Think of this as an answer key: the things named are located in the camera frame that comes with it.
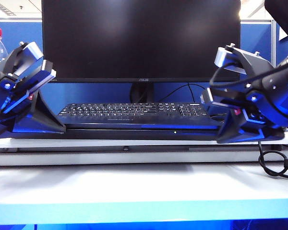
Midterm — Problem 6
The black Hasee laptop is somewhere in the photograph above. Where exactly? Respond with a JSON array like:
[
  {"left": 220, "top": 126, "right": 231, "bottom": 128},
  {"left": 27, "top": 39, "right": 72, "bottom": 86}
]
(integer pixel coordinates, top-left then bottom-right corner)
[{"left": 9, "top": 122, "right": 223, "bottom": 141}]

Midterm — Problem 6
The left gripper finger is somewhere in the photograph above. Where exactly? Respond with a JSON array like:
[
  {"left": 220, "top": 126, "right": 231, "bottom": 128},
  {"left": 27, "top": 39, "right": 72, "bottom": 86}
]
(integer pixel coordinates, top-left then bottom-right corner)
[
  {"left": 0, "top": 116, "right": 64, "bottom": 140},
  {"left": 31, "top": 92, "right": 67, "bottom": 134}
]

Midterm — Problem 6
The purple white poster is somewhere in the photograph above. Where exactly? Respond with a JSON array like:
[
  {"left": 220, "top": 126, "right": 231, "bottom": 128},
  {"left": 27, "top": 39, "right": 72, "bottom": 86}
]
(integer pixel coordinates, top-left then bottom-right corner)
[{"left": 278, "top": 23, "right": 288, "bottom": 41}]

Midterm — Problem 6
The black Logitech keyboard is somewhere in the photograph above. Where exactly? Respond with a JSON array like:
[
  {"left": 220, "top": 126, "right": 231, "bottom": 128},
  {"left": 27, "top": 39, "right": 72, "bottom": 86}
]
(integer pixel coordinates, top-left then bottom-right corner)
[{"left": 57, "top": 102, "right": 211, "bottom": 123}]

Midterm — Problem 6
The white desk riser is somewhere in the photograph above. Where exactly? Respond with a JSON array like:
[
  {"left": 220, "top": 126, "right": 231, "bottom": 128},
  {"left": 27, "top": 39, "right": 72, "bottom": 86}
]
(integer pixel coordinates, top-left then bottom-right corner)
[{"left": 0, "top": 134, "right": 288, "bottom": 167}]

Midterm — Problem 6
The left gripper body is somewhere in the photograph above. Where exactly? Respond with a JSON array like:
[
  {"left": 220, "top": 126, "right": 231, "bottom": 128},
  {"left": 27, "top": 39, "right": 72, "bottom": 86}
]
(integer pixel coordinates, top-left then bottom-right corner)
[{"left": 0, "top": 59, "right": 57, "bottom": 131}]

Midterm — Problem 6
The thin black monitor cable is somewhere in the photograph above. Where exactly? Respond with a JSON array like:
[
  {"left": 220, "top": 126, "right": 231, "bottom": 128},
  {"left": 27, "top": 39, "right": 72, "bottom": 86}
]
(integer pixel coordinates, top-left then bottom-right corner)
[{"left": 158, "top": 82, "right": 200, "bottom": 103}]

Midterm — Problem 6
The black Asus monitor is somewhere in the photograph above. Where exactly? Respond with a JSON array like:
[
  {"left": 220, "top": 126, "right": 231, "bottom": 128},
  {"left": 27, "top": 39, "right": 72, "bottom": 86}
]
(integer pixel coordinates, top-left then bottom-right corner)
[{"left": 41, "top": 0, "right": 241, "bottom": 104}]

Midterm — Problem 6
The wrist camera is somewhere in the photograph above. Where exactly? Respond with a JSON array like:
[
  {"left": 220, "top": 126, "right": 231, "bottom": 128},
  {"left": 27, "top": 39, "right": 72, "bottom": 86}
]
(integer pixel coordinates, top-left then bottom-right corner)
[
  {"left": 13, "top": 41, "right": 45, "bottom": 75},
  {"left": 214, "top": 44, "right": 246, "bottom": 73}
]

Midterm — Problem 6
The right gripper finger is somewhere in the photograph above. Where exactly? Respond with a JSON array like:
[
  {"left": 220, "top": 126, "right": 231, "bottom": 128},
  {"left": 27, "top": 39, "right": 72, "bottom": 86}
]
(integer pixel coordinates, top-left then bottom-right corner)
[
  {"left": 240, "top": 126, "right": 286, "bottom": 143},
  {"left": 216, "top": 111, "right": 246, "bottom": 145}
]

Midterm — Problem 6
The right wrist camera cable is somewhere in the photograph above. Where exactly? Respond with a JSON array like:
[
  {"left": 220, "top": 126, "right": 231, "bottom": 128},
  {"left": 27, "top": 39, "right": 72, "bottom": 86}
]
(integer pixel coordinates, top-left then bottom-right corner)
[{"left": 209, "top": 54, "right": 288, "bottom": 88}]

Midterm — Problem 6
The long thin black cable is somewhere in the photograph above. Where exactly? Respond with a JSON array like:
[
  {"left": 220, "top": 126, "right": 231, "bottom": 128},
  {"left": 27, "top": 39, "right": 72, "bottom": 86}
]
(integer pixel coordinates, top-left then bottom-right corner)
[{"left": 258, "top": 140, "right": 288, "bottom": 180}]

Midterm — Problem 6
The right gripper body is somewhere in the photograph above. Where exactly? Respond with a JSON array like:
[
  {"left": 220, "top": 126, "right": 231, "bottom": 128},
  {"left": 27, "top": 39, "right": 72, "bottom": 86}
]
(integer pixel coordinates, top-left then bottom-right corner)
[{"left": 200, "top": 82, "right": 288, "bottom": 130}]

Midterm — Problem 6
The blue partition panel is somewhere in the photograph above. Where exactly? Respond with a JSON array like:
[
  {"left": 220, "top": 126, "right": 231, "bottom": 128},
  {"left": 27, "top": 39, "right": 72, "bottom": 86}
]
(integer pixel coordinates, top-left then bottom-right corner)
[
  {"left": 276, "top": 20, "right": 288, "bottom": 69},
  {"left": 0, "top": 20, "right": 273, "bottom": 122}
]

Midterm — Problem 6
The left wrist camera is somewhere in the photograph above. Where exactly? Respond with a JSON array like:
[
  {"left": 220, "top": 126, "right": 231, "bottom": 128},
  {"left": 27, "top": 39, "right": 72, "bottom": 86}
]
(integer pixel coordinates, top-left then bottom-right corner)
[{"left": 13, "top": 41, "right": 45, "bottom": 75}]

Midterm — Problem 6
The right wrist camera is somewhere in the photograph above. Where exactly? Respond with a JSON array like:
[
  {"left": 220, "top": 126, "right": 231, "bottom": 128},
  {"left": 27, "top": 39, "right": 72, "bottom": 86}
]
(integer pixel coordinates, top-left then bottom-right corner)
[{"left": 214, "top": 44, "right": 246, "bottom": 73}]

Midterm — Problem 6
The grey partition post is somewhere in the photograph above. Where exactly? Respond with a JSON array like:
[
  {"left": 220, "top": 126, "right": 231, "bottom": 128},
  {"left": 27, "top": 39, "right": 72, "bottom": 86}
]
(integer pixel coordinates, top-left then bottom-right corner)
[{"left": 271, "top": 20, "right": 278, "bottom": 68}]

